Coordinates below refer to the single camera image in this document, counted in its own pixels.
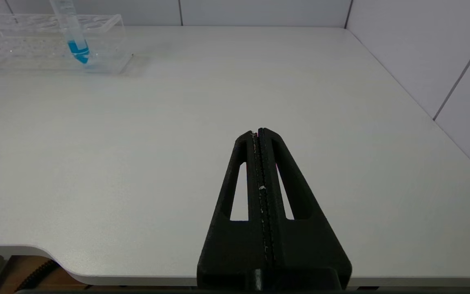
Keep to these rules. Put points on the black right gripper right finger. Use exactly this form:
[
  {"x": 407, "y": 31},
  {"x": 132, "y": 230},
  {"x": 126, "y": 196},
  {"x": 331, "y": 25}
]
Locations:
[{"x": 308, "y": 249}]

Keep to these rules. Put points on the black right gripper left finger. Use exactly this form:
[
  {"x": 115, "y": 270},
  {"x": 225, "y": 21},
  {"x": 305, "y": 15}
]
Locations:
[{"x": 222, "y": 249}]

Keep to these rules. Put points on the test tube with blue pigment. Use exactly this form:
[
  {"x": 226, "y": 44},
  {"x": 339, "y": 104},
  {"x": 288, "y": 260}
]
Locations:
[{"x": 78, "y": 50}]

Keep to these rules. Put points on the clear acrylic test tube rack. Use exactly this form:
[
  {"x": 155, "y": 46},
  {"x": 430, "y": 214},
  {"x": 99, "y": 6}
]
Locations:
[{"x": 14, "y": 49}]

